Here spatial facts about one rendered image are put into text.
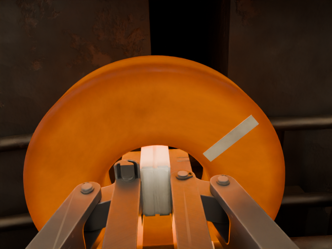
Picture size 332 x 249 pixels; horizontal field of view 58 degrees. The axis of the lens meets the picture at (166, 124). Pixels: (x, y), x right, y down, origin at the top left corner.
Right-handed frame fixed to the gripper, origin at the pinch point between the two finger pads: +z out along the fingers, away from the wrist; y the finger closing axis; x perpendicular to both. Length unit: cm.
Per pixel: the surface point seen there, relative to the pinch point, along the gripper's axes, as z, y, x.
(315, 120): 5.6, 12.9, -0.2
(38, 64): 7.2, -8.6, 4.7
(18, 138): 5.7, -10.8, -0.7
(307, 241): -2.6, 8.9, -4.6
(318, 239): -2.5, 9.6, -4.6
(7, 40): 7.2, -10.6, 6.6
